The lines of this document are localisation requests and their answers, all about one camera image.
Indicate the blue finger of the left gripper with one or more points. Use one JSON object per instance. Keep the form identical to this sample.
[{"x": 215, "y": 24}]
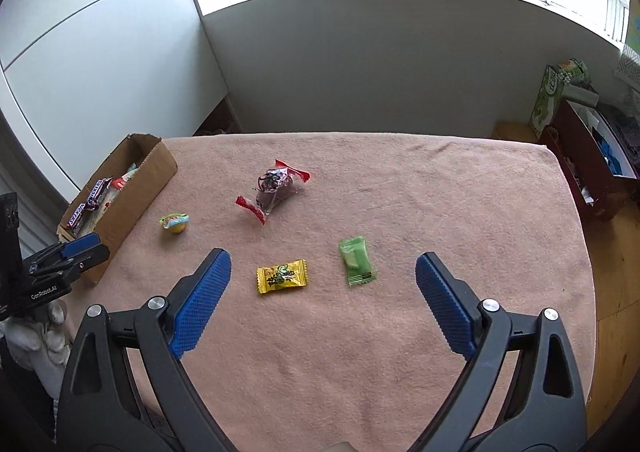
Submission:
[
  {"x": 75, "y": 261},
  {"x": 77, "y": 247}
]

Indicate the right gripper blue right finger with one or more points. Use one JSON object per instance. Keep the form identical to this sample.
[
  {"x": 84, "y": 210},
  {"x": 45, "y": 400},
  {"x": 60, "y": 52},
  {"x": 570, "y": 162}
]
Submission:
[{"x": 544, "y": 407}]

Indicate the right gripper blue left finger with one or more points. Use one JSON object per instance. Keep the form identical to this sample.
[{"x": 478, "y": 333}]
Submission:
[{"x": 100, "y": 405}]

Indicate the brown Snickers bar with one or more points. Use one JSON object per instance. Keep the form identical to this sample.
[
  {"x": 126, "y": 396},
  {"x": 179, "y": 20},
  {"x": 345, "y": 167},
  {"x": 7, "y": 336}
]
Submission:
[
  {"x": 76, "y": 218},
  {"x": 96, "y": 194}
]

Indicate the yellow candy packet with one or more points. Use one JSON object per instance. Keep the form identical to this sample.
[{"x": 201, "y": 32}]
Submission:
[{"x": 282, "y": 276}]

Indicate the green candy packet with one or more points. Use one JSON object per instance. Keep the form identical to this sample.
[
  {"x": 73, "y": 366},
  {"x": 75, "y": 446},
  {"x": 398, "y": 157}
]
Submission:
[{"x": 356, "y": 259}]

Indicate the red clear cake packet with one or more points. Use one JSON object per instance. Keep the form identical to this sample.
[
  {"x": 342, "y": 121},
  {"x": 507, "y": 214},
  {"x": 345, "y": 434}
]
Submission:
[
  {"x": 274, "y": 186},
  {"x": 119, "y": 183}
]

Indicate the white gloved left hand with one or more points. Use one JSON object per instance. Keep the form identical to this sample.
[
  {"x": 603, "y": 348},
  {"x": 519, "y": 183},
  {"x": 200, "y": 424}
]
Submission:
[{"x": 41, "y": 347}]

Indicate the brown cardboard box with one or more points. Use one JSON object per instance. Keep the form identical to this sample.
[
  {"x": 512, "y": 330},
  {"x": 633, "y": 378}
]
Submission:
[{"x": 119, "y": 211}]

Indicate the yellow green jelly cup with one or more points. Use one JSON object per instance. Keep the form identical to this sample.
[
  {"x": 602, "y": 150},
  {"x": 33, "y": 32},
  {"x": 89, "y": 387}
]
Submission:
[{"x": 175, "y": 223}]

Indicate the white cabinet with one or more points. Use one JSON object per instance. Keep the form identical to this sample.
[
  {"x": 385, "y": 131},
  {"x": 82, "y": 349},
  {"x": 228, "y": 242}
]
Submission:
[{"x": 77, "y": 76}]

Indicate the pink table cloth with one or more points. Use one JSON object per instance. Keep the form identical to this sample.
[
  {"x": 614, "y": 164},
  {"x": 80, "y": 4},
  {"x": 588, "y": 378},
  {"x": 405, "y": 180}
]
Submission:
[{"x": 303, "y": 368}]

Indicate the dark red storage box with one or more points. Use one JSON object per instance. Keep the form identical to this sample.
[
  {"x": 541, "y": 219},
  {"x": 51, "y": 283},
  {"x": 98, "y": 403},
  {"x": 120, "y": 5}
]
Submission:
[{"x": 592, "y": 160}]

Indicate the green carton box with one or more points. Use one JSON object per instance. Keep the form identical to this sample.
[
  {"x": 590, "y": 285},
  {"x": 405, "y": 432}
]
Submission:
[{"x": 567, "y": 80}]

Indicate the yellow green wall painting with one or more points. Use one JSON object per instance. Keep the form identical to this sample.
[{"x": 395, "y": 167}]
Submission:
[{"x": 629, "y": 58}]

